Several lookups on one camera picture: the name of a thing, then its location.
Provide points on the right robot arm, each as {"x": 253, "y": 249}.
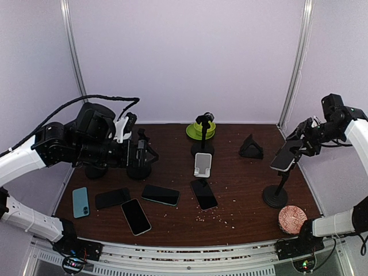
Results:
{"x": 340, "y": 147}

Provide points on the green plate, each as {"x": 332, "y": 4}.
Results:
{"x": 193, "y": 134}

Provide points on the right aluminium frame post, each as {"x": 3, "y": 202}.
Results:
{"x": 301, "y": 51}

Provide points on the white phone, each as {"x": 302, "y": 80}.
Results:
{"x": 135, "y": 217}

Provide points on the black phone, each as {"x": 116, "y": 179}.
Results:
{"x": 284, "y": 159}
{"x": 112, "y": 198}

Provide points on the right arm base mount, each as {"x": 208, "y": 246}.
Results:
{"x": 299, "y": 250}

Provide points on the teal phone front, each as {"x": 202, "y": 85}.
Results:
{"x": 80, "y": 203}

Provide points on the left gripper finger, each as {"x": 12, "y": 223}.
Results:
{"x": 151, "y": 154}
{"x": 149, "y": 162}

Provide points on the green bowl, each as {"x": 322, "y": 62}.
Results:
{"x": 198, "y": 128}

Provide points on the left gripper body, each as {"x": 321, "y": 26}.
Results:
{"x": 136, "y": 163}

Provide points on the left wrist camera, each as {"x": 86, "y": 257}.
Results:
{"x": 130, "y": 122}

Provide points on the left aluminium frame post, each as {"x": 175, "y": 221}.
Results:
{"x": 66, "y": 16}

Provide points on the teal phone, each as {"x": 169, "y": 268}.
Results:
{"x": 160, "y": 195}
{"x": 80, "y": 203}

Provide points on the white folding phone stand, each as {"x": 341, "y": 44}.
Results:
{"x": 202, "y": 165}

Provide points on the black wedge phone stand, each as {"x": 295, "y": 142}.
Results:
{"x": 251, "y": 149}

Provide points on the pink phone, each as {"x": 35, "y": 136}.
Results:
{"x": 203, "y": 194}

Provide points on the aluminium frame post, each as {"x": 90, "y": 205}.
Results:
{"x": 66, "y": 16}
{"x": 301, "y": 51}

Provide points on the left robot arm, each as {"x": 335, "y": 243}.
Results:
{"x": 97, "y": 138}

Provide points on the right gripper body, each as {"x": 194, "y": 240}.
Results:
{"x": 313, "y": 139}

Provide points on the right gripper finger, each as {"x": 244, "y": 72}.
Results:
{"x": 300, "y": 131}
{"x": 295, "y": 145}

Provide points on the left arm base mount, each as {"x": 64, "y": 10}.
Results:
{"x": 76, "y": 254}

